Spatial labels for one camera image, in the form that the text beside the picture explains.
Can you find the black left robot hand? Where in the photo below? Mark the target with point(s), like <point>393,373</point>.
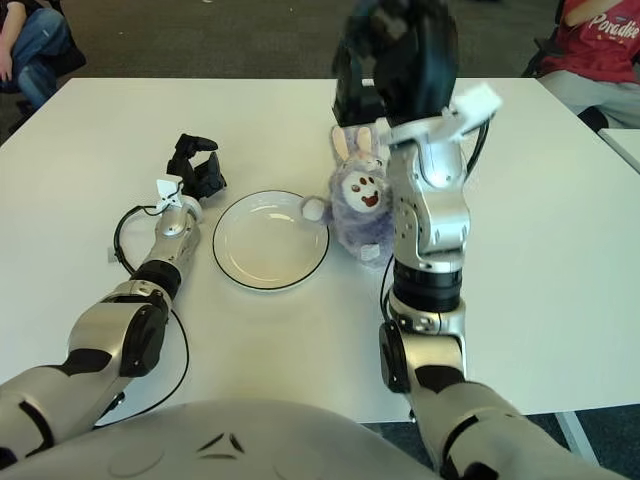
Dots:
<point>205,177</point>

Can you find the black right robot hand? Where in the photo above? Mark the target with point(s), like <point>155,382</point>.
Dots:
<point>410,65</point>

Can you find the purple plush bunny doll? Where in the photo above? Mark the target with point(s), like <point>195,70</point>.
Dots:
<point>355,225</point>

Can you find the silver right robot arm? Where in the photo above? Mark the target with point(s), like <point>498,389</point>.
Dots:
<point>435,200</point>

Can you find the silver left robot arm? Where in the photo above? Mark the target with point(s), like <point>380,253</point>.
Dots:
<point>110,330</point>

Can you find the white plate with dark rim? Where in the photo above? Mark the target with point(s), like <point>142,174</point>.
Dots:
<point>270,245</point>

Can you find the black office chair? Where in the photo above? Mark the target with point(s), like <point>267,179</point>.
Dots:
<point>72,60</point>
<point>536,62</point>

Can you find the person in red shirt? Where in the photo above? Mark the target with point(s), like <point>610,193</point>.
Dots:
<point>595,55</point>

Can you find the person in blue jeans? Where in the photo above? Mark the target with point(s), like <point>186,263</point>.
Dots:
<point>35,45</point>

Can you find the grey robot torso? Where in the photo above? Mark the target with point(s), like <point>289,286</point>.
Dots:
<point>225,440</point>

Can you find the white table leg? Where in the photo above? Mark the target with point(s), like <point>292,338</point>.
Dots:
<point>575,435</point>

